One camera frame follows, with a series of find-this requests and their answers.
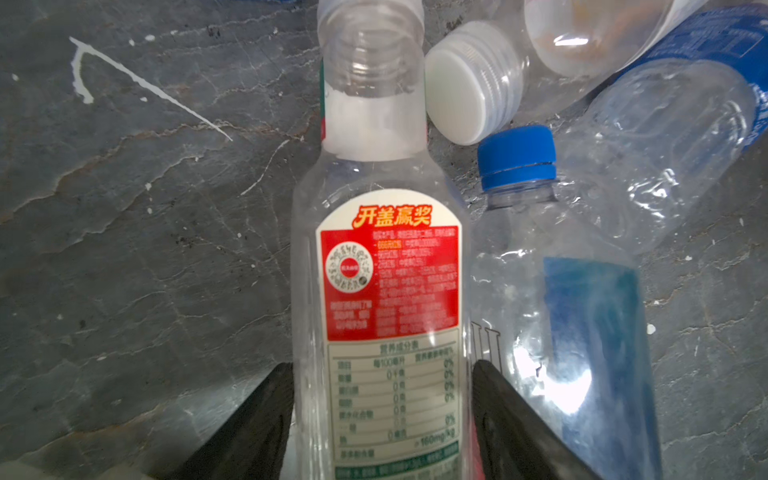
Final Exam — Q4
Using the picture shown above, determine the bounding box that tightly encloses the clear bottle blue label middle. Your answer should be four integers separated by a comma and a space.
555, 1, 767, 255

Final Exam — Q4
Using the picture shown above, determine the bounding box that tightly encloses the white label wide bottle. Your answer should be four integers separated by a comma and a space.
425, 1, 703, 146

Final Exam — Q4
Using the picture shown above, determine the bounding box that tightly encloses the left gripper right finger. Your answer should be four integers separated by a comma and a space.
472, 360, 599, 480

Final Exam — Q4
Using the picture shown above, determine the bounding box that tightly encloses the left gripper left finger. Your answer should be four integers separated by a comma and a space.
171, 363, 294, 480

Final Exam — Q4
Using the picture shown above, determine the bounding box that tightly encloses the blue cap artesian bottle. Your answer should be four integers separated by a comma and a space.
468, 125, 662, 479

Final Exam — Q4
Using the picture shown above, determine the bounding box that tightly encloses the red label clear bottle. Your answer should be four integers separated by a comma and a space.
290, 1, 474, 479

